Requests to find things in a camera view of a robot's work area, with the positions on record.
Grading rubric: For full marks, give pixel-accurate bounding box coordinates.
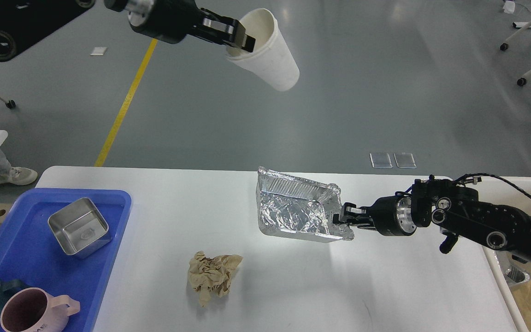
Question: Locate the brown paper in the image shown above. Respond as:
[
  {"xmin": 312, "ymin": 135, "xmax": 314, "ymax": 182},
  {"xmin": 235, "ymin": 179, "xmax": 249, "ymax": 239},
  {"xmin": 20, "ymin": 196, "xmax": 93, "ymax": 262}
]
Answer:
[{"xmin": 187, "ymin": 251, "xmax": 244, "ymax": 308}]

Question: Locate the white paper cup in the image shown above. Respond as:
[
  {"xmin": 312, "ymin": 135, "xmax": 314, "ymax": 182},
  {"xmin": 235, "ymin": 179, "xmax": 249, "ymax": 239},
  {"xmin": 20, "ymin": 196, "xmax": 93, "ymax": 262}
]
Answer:
[{"xmin": 225, "ymin": 8, "xmax": 301, "ymax": 92}]

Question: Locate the white sneaker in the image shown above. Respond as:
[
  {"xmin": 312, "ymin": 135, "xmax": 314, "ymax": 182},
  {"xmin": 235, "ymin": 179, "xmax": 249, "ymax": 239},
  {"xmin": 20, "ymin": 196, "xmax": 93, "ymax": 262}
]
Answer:
[{"xmin": 0, "ymin": 167, "xmax": 38, "ymax": 186}]

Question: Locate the aluminium foil tray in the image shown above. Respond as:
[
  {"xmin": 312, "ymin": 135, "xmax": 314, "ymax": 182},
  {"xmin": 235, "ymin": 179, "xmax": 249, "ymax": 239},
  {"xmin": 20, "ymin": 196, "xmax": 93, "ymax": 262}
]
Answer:
[{"xmin": 256, "ymin": 166, "xmax": 354, "ymax": 243}]

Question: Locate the left clear floor plate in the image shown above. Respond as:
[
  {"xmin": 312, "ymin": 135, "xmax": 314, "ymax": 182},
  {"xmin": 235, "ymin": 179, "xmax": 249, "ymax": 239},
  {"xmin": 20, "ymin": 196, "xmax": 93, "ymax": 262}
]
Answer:
[{"xmin": 369, "ymin": 153, "xmax": 393, "ymax": 169}]

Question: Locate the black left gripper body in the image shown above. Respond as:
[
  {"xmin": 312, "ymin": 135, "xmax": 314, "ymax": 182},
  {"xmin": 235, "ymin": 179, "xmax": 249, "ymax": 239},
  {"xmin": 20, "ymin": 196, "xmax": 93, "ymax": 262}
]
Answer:
[{"xmin": 127, "ymin": 0, "xmax": 201, "ymax": 44}]

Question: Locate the pink ceramic mug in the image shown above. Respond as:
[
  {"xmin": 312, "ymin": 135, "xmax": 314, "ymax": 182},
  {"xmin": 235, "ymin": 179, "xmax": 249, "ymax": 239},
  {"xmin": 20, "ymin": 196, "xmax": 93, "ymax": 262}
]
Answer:
[{"xmin": 0, "ymin": 287, "xmax": 81, "ymax": 332}]

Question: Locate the stainless steel rectangular container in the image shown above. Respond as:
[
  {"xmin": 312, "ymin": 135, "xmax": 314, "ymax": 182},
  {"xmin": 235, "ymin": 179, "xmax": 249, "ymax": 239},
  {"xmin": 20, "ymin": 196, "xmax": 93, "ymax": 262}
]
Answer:
[{"xmin": 47, "ymin": 197, "xmax": 112, "ymax": 259}]

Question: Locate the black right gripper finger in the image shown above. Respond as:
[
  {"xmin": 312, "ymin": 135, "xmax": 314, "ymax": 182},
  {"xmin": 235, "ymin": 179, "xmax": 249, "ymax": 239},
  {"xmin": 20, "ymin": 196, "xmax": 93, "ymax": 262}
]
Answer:
[{"xmin": 332, "ymin": 202, "xmax": 374, "ymax": 230}]

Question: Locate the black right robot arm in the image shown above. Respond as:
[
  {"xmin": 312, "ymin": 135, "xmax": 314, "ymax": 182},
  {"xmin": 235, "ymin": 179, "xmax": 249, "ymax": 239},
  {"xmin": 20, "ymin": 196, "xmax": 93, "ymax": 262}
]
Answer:
[{"xmin": 331, "ymin": 173, "xmax": 531, "ymax": 263}]

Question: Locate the right clear floor plate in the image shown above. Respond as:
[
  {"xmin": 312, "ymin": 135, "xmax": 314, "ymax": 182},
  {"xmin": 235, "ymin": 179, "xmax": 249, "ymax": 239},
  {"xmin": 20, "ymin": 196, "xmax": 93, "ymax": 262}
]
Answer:
[{"xmin": 393, "ymin": 153, "xmax": 417, "ymax": 169}]

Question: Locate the clear floor plate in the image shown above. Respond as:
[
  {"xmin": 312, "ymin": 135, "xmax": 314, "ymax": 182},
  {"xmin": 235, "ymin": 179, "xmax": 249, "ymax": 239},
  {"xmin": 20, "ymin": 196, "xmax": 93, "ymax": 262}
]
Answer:
[
  {"xmin": 393, "ymin": 153, "xmax": 417, "ymax": 169},
  {"xmin": 369, "ymin": 153, "xmax": 393, "ymax": 169}
]

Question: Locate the white paper on floor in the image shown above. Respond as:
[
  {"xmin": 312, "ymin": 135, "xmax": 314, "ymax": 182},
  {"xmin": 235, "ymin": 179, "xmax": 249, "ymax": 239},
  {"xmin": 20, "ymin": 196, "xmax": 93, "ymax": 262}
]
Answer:
[{"xmin": 90, "ymin": 47, "xmax": 107, "ymax": 56}]

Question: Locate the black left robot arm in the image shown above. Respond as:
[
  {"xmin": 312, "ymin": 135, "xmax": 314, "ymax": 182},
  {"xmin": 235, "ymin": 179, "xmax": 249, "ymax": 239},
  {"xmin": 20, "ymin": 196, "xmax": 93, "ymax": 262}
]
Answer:
[{"xmin": 0, "ymin": 0, "xmax": 256, "ymax": 62}]

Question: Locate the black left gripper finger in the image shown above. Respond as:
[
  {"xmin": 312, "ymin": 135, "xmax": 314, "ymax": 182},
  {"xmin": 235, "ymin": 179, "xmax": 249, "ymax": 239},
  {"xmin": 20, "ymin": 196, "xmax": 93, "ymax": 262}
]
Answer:
[{"xmin": 194, "ymin": 8, "xmax": 256, "ymax": 52}]

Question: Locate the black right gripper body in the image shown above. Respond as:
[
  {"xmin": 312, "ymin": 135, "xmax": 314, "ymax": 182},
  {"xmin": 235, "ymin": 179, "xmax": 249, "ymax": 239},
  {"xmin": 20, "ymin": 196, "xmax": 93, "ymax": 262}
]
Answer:
[{"xmin": 369, "ymin": 196, "xmax": 417, "ymax": 236}]

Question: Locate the blue plastic tray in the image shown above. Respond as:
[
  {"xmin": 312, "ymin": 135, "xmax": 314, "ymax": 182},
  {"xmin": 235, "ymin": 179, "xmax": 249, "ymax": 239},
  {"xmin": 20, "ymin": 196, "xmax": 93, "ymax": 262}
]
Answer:
[{"xmin": 0, "ymin": 188, "xmax": 131, "ymax": 332}]

